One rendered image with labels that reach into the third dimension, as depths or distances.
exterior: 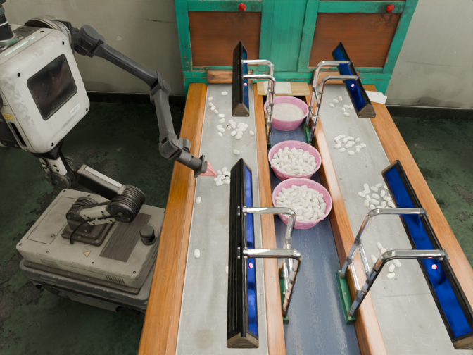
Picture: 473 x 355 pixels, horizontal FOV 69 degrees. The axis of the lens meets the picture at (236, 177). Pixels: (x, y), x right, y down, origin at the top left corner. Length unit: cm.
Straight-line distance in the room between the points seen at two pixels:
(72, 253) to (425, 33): 299
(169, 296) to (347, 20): 178
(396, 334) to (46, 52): 149
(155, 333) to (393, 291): 86
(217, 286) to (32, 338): 127
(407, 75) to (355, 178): 187
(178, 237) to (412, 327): 91
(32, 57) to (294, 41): 149
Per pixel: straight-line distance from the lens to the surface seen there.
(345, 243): 148
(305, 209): 158
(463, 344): 107
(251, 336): 90
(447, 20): 339
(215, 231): 148
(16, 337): 237
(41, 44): 135
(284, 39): 226
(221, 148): 185
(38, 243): 201
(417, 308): 147
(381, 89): 257
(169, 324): 128
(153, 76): 178
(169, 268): 137
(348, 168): 183
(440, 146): 352
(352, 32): 233
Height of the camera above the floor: 194
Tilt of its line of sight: 45 degrees down
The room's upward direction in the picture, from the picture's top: 1 degrees clockwise
